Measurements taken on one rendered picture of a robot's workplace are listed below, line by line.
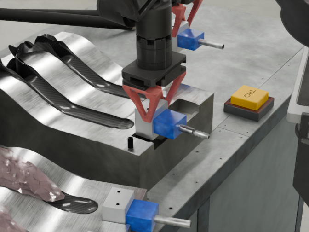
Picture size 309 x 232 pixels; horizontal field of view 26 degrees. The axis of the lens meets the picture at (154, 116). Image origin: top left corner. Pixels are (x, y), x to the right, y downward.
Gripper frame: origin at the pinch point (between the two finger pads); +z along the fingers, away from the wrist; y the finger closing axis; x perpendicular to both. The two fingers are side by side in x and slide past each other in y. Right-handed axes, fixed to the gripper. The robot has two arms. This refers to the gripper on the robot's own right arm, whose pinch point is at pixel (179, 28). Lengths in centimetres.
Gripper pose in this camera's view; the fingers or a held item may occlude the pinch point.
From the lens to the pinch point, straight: 140.8
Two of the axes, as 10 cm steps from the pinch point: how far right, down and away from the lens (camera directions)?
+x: 8.4, 2.5, -4.8
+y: -5.5, 4.3, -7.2
